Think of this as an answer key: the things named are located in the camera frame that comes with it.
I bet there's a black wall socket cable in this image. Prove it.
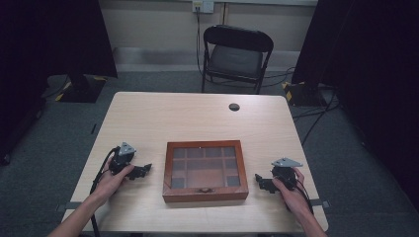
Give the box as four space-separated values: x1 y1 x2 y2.
196 6 204 76

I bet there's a person's right hand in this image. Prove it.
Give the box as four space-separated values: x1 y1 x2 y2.
272 167 311 215

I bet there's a person's left hand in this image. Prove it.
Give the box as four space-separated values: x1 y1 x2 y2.
93 163 135 207

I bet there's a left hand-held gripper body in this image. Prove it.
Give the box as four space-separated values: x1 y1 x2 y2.
108 141 137 176

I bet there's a wooden box with glass lid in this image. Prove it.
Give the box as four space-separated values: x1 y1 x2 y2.
161 139 250 203

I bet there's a white wall socket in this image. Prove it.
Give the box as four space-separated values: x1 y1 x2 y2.
192 0 215 15

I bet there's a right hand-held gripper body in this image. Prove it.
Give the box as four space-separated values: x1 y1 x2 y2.
270 157 304 191

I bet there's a black strap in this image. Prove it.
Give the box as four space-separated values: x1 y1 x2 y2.
309 198 331 208
54 200 83 212

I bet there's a hand-held gripper cable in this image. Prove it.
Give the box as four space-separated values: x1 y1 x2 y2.
89 146 121 237
293 178 315 215

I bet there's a black stand base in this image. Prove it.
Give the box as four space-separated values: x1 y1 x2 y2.
54 74 109 104
282 80 329 108

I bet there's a black floor cable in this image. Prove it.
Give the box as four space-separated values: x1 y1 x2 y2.
292 86 342 147

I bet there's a black folding chair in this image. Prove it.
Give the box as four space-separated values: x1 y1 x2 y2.
201 24 275 96

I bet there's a right hand-held gripper cable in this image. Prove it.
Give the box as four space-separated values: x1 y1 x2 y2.
293 178 315 215

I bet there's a dark curtain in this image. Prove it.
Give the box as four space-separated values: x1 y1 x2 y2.
291 0 419 211
0 0 119 166

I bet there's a left hand-held gripper cable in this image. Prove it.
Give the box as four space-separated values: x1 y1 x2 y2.
89 146 121 237

